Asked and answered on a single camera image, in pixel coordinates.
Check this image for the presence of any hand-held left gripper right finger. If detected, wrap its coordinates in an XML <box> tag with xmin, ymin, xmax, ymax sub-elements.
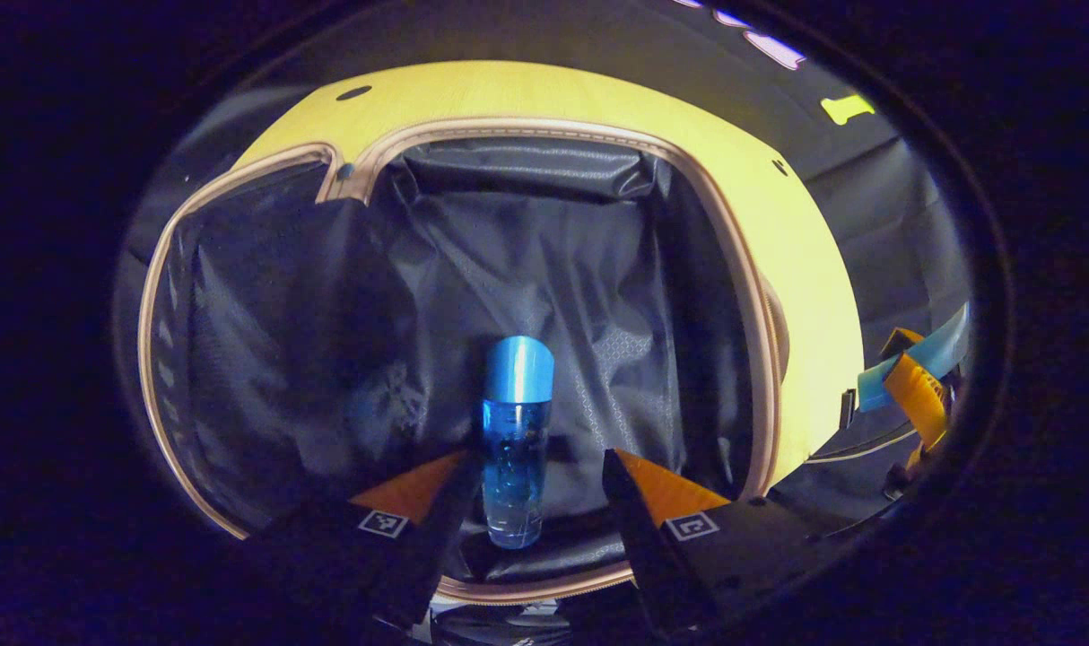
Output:
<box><xmin>601</xmin><ymin>449</ymin><xmax>877</xmax><ymax>633</ymax></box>

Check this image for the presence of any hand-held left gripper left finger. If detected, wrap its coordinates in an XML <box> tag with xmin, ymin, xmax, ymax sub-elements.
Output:
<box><xmin>240</xmin><ymin>449</ymin><xmax>484</xmax><ymax>629</ymax></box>

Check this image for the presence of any light blue tube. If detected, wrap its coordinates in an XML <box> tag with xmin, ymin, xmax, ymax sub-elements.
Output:
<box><xmin>857</xmin><ymin>303</ymin><xmax>971</xmax><ymax>414</ymax></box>

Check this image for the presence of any blue cap clear bottle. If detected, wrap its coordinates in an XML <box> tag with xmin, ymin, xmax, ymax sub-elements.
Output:
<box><xmin>480</xmin><ymin>336</ymin><xmax>556</xmax><ymax>550</ymax></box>

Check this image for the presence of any pink suitcase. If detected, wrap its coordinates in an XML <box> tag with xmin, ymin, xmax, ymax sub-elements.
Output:
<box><xmin>136</xmin><ymin>117</ymin><xmax>792</xmax><ymax>607</ymax></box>

